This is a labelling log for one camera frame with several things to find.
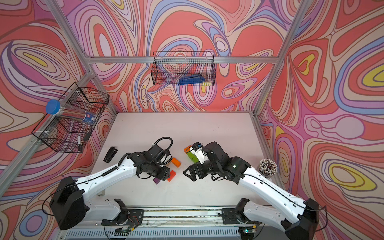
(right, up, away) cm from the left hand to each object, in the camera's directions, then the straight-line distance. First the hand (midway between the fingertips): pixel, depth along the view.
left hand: (168, 175), depth 80 cm
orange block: (+10, +11, +21) cm, 26 cm away
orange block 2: (+3, +4, +10) cm, 12 cm away
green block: (+13, +7, +12) cm, 19 cm away
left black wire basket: (-50, +24, -5) cm, 56 cm away
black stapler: (-40, +9, +15) cm, 43 cm away
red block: (+1, -2, +6) cm, 7 cm away
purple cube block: (-7, -4, +4) cm, 10 cm away
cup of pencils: (+50, +7, -8) cm, 51 cm away
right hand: (+13, +4, -10) cm, 17 cm away
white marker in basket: (-42, +18, -8) cm, 47 cm away
